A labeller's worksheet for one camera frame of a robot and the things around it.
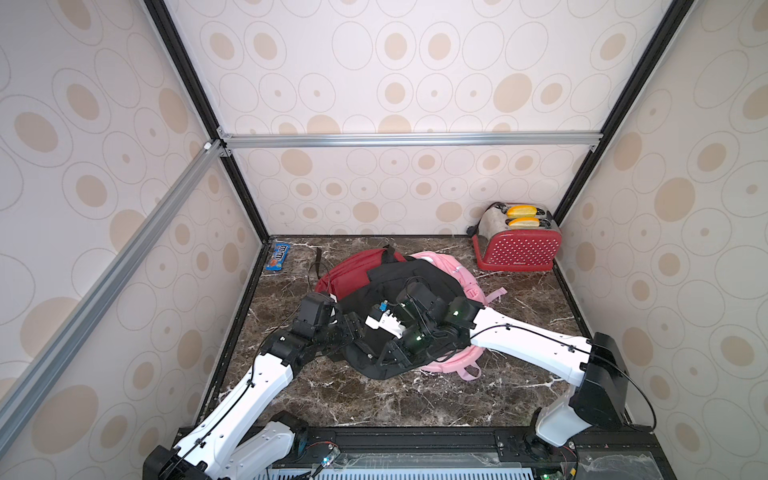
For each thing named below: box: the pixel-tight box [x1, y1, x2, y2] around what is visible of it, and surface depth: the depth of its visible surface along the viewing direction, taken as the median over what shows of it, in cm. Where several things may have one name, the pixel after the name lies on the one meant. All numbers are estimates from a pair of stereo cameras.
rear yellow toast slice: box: [507, 205, 537, 217], surface depth 103 cm
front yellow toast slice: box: [508, 217, 540, 229], surface depth 99 cm
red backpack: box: [316, 248, 407, 300], surface depth 104 cm
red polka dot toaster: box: [472, 202, 562, 272], surface depth 104 cm
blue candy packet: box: [265, 243, 291, 271], surface depth 115 cm
